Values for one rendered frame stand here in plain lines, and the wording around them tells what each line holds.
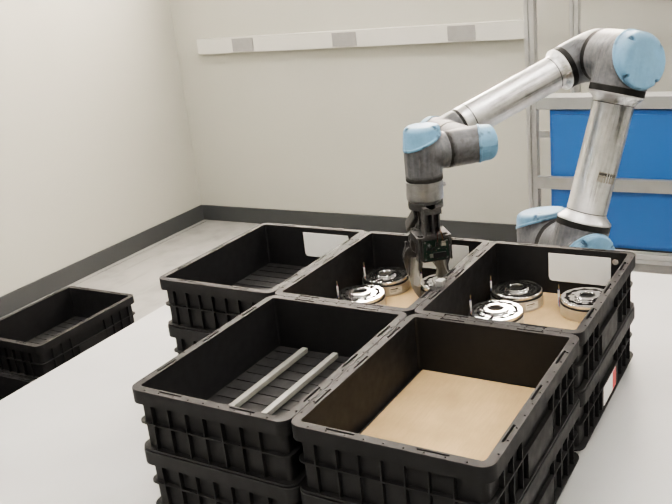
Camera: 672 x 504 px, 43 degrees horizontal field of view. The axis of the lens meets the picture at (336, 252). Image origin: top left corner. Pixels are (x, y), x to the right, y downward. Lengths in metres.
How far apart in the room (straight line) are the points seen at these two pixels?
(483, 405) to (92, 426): 0.80
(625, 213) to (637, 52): 1.75
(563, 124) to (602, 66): 1.65
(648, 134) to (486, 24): 1.29
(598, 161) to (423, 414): 0.75
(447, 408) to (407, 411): 0.06
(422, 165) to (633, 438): 0.63
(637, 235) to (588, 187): 1.69
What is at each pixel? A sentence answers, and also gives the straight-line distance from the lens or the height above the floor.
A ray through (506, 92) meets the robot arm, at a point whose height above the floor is 1.22.
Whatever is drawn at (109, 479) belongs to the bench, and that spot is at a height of 0.70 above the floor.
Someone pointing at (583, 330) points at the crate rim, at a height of 0.93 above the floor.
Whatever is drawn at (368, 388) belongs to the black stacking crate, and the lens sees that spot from 1.36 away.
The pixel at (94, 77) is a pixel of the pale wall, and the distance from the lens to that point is 4.99.
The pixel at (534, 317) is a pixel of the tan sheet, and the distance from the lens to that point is 1.70.
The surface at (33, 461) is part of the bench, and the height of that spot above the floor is 0.70.
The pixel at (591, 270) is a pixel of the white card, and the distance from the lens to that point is 1.77.
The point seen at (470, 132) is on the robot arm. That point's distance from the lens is 1.72.
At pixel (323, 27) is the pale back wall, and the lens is 4.88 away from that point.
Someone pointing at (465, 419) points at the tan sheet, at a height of 0.83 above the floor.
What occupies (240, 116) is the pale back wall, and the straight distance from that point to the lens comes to 5.30.
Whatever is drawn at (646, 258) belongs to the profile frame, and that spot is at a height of 0.29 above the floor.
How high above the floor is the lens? 1.52
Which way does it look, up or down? 19 degrees down
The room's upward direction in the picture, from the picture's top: 6 degrees counter-clockwise
